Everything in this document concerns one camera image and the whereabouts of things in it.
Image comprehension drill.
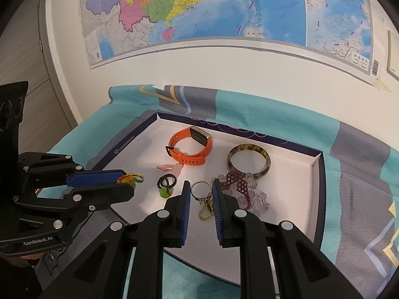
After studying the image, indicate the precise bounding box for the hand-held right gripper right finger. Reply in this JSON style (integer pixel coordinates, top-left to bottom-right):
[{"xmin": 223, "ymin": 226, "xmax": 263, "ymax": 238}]
[{"xmin": 212, "ymin": 179, "xmax": 356, "ymax": 299}]

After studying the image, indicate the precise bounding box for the white navy-rimmed box tray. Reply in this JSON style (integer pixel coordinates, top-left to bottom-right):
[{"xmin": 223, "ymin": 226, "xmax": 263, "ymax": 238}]
[{"xmin": 86, "ymin": 111, "xmax": 326, "ymax": 287}]

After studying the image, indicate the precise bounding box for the black hair tie green charm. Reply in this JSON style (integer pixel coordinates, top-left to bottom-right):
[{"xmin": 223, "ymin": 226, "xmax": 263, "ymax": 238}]
[{"xmin": 157, "ymin": 174, "xmax": 178, "ymax": 199}]

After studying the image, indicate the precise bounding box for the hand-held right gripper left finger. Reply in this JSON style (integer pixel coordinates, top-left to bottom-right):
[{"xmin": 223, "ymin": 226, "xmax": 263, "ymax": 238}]
[{"xmin": 37, "ymin": 180, "xmax": 191, "ymax": 299}]

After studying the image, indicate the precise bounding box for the pink hair clip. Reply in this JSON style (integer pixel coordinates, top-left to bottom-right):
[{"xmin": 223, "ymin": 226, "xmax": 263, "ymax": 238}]
[{"xmin": 156, "ymin": 162, "xmax": 183, "ymax": 177}]

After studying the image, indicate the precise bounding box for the white wall socket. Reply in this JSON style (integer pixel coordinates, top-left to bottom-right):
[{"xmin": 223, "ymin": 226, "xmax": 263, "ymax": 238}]
[{"xmin": 387, "ymin": 29, "xmax": 399, "ymax": 82}]

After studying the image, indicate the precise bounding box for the green yellow beaded bracelet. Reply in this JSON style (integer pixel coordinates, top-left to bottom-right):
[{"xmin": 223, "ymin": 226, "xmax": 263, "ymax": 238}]
[{"xmin": 117, "ymin": 172, "xmax": 145, "ymax": 189}]

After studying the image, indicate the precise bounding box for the blue sea wall map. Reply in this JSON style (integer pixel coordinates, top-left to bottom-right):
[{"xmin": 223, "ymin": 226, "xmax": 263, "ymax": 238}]
[{"xmin": 302, "ymin": 0, "xmax": 383, "ymax": 77}]

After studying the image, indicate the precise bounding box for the maroon beaded bracelet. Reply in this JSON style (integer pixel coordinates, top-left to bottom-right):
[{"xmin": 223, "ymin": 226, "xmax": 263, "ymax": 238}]
[{"xmin": 217, "ymin": 171, "xmax": 254, "ymax": 211}]

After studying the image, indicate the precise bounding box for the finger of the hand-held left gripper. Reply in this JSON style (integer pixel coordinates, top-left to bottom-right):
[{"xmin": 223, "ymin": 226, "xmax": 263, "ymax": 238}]
[
  {"xmin": 17, "ymin": 152, "xmax": 128, "ymax": 188},
  {"xmin": 13, "ymin": 182, "xmax": 135, "ymax": 222}
]

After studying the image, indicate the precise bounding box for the orange smartwatch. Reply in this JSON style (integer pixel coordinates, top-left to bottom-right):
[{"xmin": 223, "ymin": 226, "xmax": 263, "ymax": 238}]
[{"xmin": 166, "ymin": 125, "xmax": 213, "ymax": 165}]

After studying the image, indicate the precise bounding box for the large wall map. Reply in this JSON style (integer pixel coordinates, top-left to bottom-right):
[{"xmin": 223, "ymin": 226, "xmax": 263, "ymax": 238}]
[{"xmin": 79, "ymin": 0, "xmax": 308, "ymax": 71}]

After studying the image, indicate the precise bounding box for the silver key ring gold chain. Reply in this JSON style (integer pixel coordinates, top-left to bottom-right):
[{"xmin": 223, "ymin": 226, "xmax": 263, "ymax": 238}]
[{"xmin": 190, "ymin": 181, "xmax": 219, "ymax": 222}]

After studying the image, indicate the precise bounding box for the clear crystal bead bracelet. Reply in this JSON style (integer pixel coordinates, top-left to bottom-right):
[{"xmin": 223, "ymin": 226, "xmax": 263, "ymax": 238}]
[{"xmin": 210, "ymin": 172, "xmax": 270, "ymax": 215}]

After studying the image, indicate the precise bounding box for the piece of clear tape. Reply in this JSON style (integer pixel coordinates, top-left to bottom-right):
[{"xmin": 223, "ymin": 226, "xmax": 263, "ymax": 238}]
[{"xmin": 373, "ymin": 78, "xmax": 392, "ymax": 93}]

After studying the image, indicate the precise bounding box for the teal grey patterned blanket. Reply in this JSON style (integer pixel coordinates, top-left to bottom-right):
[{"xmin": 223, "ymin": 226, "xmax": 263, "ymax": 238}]
[{"xmin": 40, "ymin": 84, "xmax": 399, "ymax": 299}]

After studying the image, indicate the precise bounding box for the grey cabinet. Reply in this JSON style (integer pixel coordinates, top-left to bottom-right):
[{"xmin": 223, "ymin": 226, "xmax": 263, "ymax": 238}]
[{"xmin": 0, "ymin": 0, "xmax": 82, "ymax": 131}]

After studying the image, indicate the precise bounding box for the tortoiseshell bangle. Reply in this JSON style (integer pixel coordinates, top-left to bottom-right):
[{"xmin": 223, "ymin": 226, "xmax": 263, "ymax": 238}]
[{"xmin": 227, "ymin": 143, "xmax": 271, "ymax": 180}]

